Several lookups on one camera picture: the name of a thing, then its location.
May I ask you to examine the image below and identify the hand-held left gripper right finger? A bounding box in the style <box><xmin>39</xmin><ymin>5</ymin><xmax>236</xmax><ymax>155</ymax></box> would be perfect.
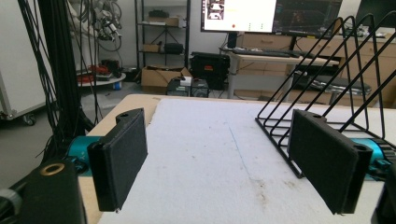
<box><xmin>287</xmin><ymin>108</ymin><xmax>374</xmax><ymax>216</ymax></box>

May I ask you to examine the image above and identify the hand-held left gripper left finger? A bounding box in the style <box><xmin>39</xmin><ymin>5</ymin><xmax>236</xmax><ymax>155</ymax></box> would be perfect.
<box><xmin>87</xmin><ymin>107</ymin><xmax>149</xmax><ymax>213</ymax></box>

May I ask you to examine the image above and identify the round white table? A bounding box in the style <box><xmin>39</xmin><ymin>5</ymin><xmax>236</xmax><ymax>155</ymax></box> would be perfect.
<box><xmin>77</xmin><ymin>72</ymin><xmax>127</xmax><ymax>91</ymax></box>

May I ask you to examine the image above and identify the white felt mat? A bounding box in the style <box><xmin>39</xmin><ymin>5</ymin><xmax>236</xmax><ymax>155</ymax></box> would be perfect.
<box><xmin>97</xmin><ymin>97</ymin><xmax>396</xmax><ymax>224</ymax></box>

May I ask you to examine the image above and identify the brown cardboard box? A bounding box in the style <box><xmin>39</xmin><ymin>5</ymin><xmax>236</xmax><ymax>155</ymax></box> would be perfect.
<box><xmin>140</xmin><ymin>64</ymin><xmax>192</xmax><ymax>95</ymax></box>

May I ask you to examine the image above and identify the small black electronic box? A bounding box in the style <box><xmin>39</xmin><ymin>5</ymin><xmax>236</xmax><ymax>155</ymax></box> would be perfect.
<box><xmin>166</xmin><ymin>77</ymin><xmax>210</xmax><ymax>98</ymax></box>

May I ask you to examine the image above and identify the wooden drawer cabinet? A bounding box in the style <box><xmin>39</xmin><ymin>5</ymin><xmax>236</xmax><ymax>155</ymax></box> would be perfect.
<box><xmin>235</xmin><ymin>31</ymin><xmax>396</xmax><ymax>108</ymax></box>

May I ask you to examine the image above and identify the light wooden desk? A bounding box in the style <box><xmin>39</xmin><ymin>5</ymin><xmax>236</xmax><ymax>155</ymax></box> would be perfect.
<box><xmin>219</xmin><ymin>46</ymin><xmax>340</xmax><ymax>100</ymax></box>

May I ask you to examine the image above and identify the black keyboard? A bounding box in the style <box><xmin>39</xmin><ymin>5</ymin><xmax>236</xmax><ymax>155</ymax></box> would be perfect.
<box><xmin>233</xmin><ymin>48</ymin><xmax>301</xmax><ymax>59</ymax></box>

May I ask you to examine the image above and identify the black hard case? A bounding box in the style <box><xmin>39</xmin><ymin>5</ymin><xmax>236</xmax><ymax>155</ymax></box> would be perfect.
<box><xmin>190</xmin><ymin>51</ymin><xmax>232</xmax><ymax>91</ymax></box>

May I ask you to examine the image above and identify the white cabinet on casters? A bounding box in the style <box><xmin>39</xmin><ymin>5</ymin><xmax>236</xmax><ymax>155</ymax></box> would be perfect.
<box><xmin>0</xmin><ymin>0</ymin><xmax>54</xmax><ymax>126</ymax></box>

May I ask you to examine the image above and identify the monitor with dark screen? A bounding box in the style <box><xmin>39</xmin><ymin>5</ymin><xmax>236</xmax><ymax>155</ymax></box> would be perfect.
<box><xmin>274</xmin><ymin>0</ymin><xmax>344</xmax><ymax>37</ymax></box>

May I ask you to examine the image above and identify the black metal shelf unit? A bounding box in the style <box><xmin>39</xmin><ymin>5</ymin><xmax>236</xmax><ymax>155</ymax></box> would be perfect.
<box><xmin>134</xmin><ymin>0</ymin><xmax>191</xmax><ymax>73</ymax></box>

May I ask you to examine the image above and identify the black monitor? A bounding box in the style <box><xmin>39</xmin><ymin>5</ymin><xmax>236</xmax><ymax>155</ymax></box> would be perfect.
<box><xmin>355</xmin><ymin>0</ymin><xmax>396</xmax><ymax>29</ymax></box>

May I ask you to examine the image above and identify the monitor with white screen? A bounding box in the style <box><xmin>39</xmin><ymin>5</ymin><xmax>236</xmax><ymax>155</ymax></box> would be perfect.
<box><xmin>200</xmin><ymin>0</ymin><xmax>278</xmax><ymax>34</ymax></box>

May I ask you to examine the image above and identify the black wire rack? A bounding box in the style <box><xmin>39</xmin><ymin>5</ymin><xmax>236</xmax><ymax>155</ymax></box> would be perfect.
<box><xmin>255</xmin><ymin>10</ymin><xmax>396</xmax><ymax>180</ymax></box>

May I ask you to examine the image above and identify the black stand with cables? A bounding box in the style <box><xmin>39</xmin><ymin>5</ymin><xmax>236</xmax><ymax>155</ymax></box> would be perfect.
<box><xmin>18</xmin><ymin>0</ymin><xmax>96</xmax><ymax>160</ymax></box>

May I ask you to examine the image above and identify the white robot with cables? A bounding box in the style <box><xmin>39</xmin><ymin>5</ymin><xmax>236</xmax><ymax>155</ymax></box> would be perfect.
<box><xmin>66</xmin><ymin>0</ymin><xmax>123</xmax><ymax>53</ymax></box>

